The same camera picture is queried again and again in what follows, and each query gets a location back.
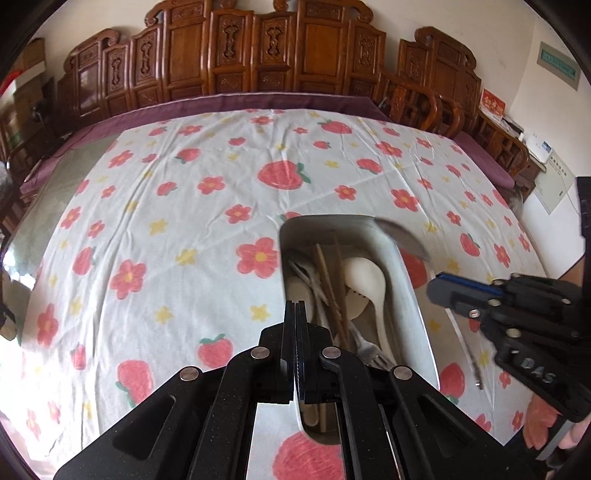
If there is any white panel board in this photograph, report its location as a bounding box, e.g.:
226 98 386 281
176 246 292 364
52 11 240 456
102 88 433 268
534 159 575 215

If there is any carved wooden armchair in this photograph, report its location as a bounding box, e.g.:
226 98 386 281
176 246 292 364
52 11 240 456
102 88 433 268
394 27 532 181

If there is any wooden side table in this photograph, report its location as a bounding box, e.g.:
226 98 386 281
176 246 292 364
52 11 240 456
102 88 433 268
515 148 548 190

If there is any grey green wall panel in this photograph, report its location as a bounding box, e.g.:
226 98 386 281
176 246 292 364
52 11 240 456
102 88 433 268
538 41 580 92

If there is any purple bench cushion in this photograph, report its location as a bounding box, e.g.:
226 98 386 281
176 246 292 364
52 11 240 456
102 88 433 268
21 95 386 185

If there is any white device with blue label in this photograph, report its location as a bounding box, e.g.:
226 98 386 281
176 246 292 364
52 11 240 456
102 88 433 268
529 138 555 162

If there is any long metal spoon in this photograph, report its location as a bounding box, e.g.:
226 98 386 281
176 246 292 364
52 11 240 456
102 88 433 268
374 217 483 391

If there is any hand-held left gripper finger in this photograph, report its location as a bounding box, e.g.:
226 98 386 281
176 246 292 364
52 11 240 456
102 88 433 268
53 301 298 480
299 301 536 480

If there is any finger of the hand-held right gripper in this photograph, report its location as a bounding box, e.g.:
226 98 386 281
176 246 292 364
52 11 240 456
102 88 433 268
436 273 504 298
427 281 492 319

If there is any large white spoon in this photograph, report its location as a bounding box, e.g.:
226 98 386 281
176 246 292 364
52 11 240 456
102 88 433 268
344 257 398 367

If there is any beige plastic fork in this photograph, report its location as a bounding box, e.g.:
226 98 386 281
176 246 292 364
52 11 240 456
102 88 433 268
346 288 370 321

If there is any strawberry flower print tablecloth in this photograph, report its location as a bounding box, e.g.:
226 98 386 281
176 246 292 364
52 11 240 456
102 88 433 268
14 108 543 480

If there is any red box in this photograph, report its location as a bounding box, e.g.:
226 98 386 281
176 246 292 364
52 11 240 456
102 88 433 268
479 88 506 121

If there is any purple armchair cushion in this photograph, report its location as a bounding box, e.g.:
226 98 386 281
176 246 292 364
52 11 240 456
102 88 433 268
455 131 515 188

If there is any person's right hand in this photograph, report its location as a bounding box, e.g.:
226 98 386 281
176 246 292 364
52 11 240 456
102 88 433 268
524 397 591 457

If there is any carved wooden sofa bench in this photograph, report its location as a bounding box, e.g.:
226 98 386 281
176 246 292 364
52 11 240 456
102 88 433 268
55 0 465 134

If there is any rectangular metal tray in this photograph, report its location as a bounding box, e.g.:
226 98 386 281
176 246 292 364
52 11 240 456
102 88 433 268
278 215 439 446

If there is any brown wooden chopstick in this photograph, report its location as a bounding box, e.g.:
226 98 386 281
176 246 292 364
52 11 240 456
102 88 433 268
318 244 350 343
315 244 347 344

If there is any black fan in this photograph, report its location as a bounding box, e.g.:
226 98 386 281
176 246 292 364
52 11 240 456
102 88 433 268
30 102 52 137

